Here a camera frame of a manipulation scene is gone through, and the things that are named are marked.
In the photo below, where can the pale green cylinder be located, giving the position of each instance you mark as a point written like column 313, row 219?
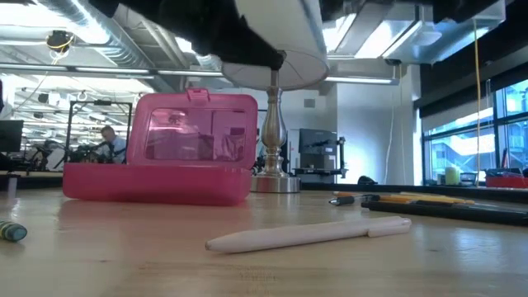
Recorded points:
column 452, row 176

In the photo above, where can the silver rectangular air duct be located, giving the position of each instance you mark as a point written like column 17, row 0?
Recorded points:
column 412, row 41

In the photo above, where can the clear pen with black grip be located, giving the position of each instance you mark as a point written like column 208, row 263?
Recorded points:
column 342, row 201

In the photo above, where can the black 3D printer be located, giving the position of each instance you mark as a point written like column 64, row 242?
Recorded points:
column 317, row 142

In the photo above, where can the pink plastic supply box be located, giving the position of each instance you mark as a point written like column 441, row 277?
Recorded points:
column 156, row 185

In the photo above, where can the red bin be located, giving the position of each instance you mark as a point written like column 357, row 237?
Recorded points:
column 507, row 182

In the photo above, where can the silver round air duct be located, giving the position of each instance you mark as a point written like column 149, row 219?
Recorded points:
column 123, row 37

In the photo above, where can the orange pencil pink eraser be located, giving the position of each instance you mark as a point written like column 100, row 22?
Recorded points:
column 354, row 193

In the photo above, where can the matte black clip pen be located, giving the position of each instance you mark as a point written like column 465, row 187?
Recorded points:
column 453, row 214

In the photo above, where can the black background rig frame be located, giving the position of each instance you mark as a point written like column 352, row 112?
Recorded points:
column 99, row 102

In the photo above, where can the black monitor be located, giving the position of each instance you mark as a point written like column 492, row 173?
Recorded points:
column 10, row 136

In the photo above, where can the white shade silver table lamp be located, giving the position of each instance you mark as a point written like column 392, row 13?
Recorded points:
column 274, row 132

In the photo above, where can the white pen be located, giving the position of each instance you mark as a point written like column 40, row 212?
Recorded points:
column 309, row 233

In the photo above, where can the teal striped pencil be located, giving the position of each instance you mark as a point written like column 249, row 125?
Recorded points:
column 12, row 232

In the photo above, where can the dark pen with black grip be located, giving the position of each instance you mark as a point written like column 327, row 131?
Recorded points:
column 511, row 209

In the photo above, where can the small black dome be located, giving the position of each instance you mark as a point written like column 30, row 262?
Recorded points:
column 367, row 180

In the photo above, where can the person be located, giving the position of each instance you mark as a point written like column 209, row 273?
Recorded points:
column 117, row 146

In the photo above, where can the ceiling light strip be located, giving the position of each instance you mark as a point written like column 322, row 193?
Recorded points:
column 111, row 70
column 359, row 80

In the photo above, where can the white post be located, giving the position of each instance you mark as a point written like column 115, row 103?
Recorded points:
column 12, row 187

